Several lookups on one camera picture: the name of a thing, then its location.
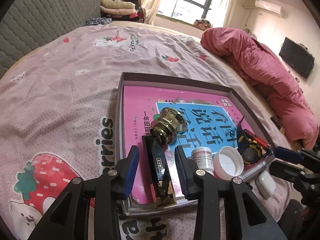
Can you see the cream curtain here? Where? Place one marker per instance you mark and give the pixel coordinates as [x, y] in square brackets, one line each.
[228, 2]
[152, 0]

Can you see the pink duvet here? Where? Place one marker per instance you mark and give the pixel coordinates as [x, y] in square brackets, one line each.
[262, 75]

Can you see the dark floral cloth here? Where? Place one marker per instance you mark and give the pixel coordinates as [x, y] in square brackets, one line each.
[97, 21]

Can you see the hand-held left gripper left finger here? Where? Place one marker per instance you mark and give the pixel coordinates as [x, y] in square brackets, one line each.
[131, 171]

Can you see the red and black lighter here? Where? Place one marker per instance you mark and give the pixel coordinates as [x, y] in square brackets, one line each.
[258, 141]

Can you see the white pill bottle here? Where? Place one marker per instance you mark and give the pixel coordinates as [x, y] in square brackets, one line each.
[202, 161]

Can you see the black and gold faceted case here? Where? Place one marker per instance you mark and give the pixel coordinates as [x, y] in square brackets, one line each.
[158, 170]

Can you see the gold door knob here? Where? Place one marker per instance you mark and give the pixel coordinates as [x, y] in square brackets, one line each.
[170, 125]

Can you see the shallow cardboard box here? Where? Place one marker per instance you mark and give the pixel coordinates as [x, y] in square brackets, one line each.
[175, 80]

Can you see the window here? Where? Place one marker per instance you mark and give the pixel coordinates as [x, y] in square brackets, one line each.
[190, 2]

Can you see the grey quilted headboard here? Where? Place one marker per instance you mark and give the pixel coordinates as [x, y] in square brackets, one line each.
[37, 17]

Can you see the pink strawberry print bed sheet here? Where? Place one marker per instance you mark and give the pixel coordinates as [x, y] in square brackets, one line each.
[62, 92]

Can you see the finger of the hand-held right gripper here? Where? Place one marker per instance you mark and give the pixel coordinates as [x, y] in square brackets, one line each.
[287, 154]
[287, 171]

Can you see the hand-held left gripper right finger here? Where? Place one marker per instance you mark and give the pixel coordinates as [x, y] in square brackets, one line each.
[183, 173]

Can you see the pile of dark clothes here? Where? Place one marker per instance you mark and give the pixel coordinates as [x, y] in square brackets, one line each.
[138, 13]

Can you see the white earbud case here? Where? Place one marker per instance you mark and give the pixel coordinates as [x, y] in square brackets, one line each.
[267, 183]

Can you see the white bottle cap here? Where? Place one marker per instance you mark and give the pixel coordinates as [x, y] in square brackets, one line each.
[228, 163]

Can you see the black and yellow digital watch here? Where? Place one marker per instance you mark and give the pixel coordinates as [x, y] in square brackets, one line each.
[250, 152]

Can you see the black wall television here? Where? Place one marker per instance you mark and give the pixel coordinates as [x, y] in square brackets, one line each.
[296, 57]

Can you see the patterned cushion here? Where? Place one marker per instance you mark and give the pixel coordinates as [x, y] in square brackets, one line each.
[203, 23]

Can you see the white air conditioner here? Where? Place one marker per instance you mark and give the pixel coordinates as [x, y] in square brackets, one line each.
[268, 6]

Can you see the pink and blue book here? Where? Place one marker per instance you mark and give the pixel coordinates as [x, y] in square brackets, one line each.
[137, 105]

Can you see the black comb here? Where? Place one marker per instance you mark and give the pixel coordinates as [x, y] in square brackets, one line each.
[277, 123]

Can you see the stack of folded blankets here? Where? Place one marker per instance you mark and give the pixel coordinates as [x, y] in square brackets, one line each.
[117, 6]

